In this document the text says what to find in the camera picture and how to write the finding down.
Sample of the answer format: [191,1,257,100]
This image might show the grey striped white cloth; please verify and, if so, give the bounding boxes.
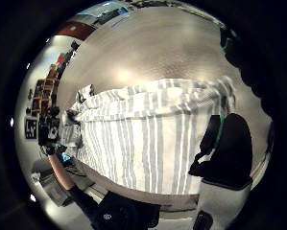
[60,76,237,196]

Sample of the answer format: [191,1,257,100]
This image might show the the person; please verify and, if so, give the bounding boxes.
[68,184,162,230]

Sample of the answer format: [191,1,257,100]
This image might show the grey box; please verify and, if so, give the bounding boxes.
[31,159,74,207]

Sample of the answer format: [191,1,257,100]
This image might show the white marker cube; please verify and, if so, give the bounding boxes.
[37,108,61,145]

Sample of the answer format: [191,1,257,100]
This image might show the black white patterned sign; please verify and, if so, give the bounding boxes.
[24,118,38,140]

